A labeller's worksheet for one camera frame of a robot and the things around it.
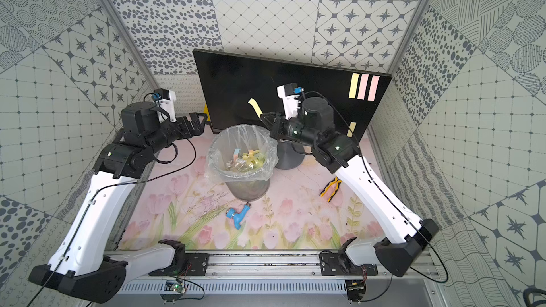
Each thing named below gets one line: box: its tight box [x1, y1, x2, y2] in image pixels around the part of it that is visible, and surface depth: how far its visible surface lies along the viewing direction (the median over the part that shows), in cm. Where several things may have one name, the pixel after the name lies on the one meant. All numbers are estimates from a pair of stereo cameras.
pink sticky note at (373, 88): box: [367, 75, 381, 102], surface depth 63 cm
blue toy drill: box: [225, 203, 251, 230], surface depth 85 cm
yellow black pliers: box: [319, 176, 343, 203], surface depth 95 cm
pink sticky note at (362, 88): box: [357, 73, 369, 101], surface depth 63 cm
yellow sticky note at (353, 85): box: [348, 72, 360, 99], surface depth 63 cm
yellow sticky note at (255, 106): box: [247, 98, 264, 118], surface depth 64 cm
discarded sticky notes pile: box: [226, 147, 266, 172], surface depth 88 cm
